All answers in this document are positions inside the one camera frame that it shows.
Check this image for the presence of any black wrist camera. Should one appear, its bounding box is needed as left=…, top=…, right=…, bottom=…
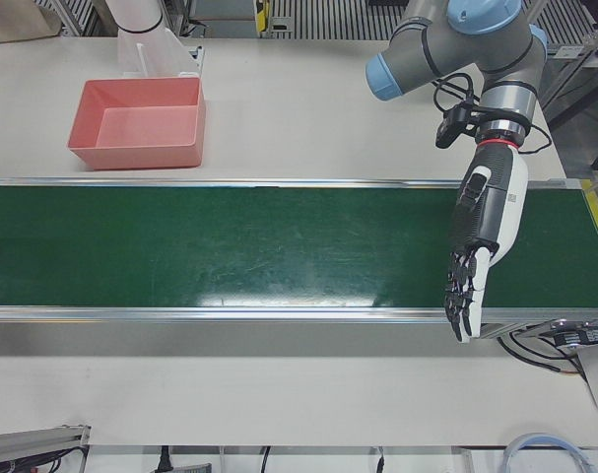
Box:
left=434, top=101, right=480, bottom=149

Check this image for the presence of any brown paper bag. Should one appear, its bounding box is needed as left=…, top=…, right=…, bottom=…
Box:
left=0, top=0, right=66, bottom=45

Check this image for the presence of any pink plastic box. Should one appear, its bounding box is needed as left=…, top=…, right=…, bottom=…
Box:
left=65, top=77, right=208, bottom=171

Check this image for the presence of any conveyor drive pulley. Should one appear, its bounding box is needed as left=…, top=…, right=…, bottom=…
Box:
left=538, top=318, right=598, bottom=352

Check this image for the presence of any black conveyor cable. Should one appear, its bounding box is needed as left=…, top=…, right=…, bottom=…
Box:
left=497, top=330, right=584, bottom=379

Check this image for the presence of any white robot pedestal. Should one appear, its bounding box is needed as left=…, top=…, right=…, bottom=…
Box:
left=103, top=0, right=205, bottom=80

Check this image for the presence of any grey aluminium profile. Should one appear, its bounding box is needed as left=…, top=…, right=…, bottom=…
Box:
left=0, top=423, right=93, bottom=473

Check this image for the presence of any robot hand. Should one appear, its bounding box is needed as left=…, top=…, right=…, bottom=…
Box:
left=443, top=139, right=530, bottom=344

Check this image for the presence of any aluminium frame structure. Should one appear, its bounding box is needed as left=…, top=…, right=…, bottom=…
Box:
left=543, top=0, right=598, bottom=171

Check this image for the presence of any yellow black device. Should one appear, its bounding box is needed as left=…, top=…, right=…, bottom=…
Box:
left=252, top=0, right=275, bottom=38

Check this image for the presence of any green conveyor belt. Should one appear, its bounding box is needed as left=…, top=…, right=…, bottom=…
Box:
left=0, top=177, right=598, bottom=330

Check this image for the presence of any translucent blue hose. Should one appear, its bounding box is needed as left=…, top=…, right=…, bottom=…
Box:
left=502, top=432, right=598, bottom=473

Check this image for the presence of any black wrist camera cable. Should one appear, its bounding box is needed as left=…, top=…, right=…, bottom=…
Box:
left=431, top=72, right=554, bottom=157

